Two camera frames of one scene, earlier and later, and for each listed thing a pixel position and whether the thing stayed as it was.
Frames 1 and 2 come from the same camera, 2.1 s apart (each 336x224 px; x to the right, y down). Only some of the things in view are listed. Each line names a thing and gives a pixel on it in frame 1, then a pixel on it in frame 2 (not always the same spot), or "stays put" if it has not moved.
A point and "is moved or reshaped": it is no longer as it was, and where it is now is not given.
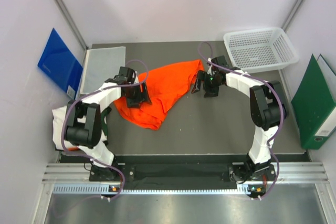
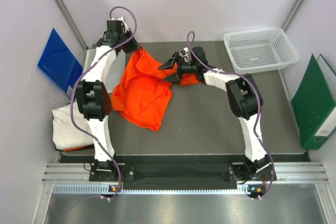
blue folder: (58, 62) stays put
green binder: (314, 103) stays put
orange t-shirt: (165, 86) is moved or reshaped
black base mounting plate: (183, 172) stays put
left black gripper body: (134, 91) → (129, 45)
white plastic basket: (260, 50) stays put
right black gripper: (202, 75) → (169, 64)
